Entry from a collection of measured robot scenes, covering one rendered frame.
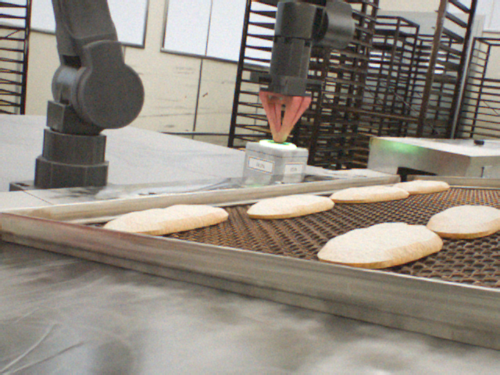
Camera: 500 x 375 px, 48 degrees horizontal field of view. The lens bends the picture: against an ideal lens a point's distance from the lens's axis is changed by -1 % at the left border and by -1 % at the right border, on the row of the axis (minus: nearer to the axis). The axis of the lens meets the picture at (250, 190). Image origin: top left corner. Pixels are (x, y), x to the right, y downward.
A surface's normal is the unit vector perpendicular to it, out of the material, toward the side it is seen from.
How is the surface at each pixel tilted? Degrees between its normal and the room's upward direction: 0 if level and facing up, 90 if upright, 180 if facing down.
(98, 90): 90
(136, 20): 90
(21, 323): 10
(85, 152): 90
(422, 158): 90
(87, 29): 77
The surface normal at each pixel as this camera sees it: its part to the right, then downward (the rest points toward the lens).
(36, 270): 0.00, -1.00
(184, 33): 0.76, 0.22
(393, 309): -0.64, 0.06
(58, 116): -0.79, 0.01
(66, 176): 0.18, 0.21
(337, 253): -0.40, -0.79
